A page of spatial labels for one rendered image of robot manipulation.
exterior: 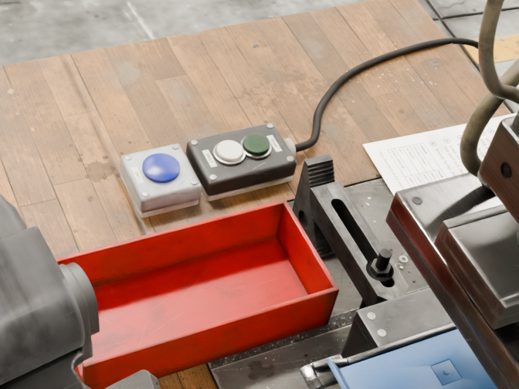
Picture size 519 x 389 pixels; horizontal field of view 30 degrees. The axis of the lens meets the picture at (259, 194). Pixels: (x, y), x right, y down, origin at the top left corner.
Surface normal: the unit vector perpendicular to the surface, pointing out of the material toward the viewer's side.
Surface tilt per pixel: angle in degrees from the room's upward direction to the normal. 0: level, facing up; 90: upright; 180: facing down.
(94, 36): 0
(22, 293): 17
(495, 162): 90
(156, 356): 90
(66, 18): 0
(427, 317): 0
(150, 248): 90
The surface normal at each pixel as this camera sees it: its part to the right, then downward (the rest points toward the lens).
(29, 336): 0.55, 0.19
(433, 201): 0.14, -0.66
